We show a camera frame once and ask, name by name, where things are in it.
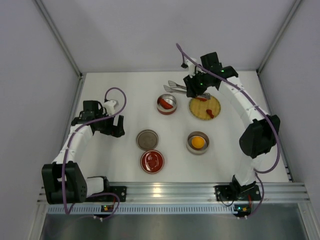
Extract steel tongs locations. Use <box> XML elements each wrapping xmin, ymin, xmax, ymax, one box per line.
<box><xmin>163</xmin><ymin>80</ymin><xmax>211</xmax><ymax>100</ymax></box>

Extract red round lid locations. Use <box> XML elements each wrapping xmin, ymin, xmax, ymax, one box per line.
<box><xmin>140</xmin><ymin>149</ymin><xmax>165</xmax><ymax>174</ymax></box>

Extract orange round fruit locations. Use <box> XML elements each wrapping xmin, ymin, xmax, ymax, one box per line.
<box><xmin>191</xmin><ymin>136</ymin><xmax>206</xmax><ymax>149</ymax></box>

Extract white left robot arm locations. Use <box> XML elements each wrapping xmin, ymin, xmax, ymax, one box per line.
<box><xmin>41</xmin><ymin>99</ymin><xmax>125</xmax><ymax>204</ymax></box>

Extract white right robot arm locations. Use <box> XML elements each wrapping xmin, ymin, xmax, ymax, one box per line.
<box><xmin>181</xmin><ymin>52</ymin><xmax>281</xmax><ymax>196</ymax></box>

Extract round bamboo plate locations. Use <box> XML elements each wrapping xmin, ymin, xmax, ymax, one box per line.
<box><xmin>188</xmin><ymin>96</ymin><xmax>221</xmax><ymax>121</ymax></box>

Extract red-banded steel container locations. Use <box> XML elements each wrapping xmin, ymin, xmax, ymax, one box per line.
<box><xmin>156</xmin><ymin>94</ymin><xmax>178</xmax><ymax>115</ymax></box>

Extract beige round lid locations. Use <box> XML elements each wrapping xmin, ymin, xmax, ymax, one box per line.
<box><xmin>136</xmin><ymin>129</ymin><xmax>159</xmax><ymax>151</ymax></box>

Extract beige-banded steel container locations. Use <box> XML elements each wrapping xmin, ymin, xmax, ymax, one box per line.
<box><xmin>186</xmin><ymin>131</ymin><xmax>210</xmax><ymax>155</ymax></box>

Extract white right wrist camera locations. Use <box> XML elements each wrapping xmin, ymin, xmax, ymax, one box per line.
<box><xmin>181</xmin><ymin>61</ymin><xmax>199</xmax><ymax>78</ymax></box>

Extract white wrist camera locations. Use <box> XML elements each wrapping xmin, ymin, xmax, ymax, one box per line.
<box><xmin>181</xmin><ymin>61</ymin><xmax>199</xmax><ymax>78</ymax></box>
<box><xmin>102</xmin><ymin>99</ymin><xmax>119</xmax><ymax>116</ymax></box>

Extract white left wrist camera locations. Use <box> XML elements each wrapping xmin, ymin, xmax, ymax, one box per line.
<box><xmin>102</xmin><ymin>99</ymin><xmax>119</xmax><ymax>116</ymax></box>

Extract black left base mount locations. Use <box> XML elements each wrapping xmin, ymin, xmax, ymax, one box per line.
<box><xmin>105</xmin><ymin>185</ymin><xmax>127</xmax><ymax>202</ymax></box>

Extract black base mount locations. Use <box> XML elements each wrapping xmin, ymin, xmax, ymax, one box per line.
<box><xmin>214</xmin><ymin>184</ymin><xmax>262</xmax><ymax>203</ymax></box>
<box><xmin>105</xmin><ymin>185</ymin><xmax>127</xmax><ymax>202</ymax></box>

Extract aluminium rail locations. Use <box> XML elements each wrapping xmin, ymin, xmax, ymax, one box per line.
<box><xmin>37</xmin><ymin>181</ymin><xmax>311</xmax><ymax>204</ymax></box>

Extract slotted cable duct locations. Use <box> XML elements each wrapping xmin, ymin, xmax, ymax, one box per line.
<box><xmin>47</xmin><ymin>203</ymin><xmax>253</xmax><ymax>216</ymax></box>

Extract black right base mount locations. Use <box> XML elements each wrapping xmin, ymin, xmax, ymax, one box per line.
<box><xmin>214</xmin><ymin>184</ymin><xmax>262</xmax><ymax>203</ymax></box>

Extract right aluminium frame post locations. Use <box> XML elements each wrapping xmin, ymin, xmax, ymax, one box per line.
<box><xmin>256</xmin><ymin>0</ymin><xmax>304</xmax><ymax>77</ymax></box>

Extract aluminium frame post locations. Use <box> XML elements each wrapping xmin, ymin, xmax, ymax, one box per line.
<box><xmin>256</xmin><ymin>0</ymin><xmax>304</xmax><ymax>77</ymax></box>
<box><xmin>33</xmin><ymin>0</ymin><xmax>84</xmax><ymax>78</ymax></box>

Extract left aluminium frame post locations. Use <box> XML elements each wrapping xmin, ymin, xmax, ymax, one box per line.
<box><xmin>33</xmin><ymin>0</ymin><xmax>84</xmax><ymax>78</ymax></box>

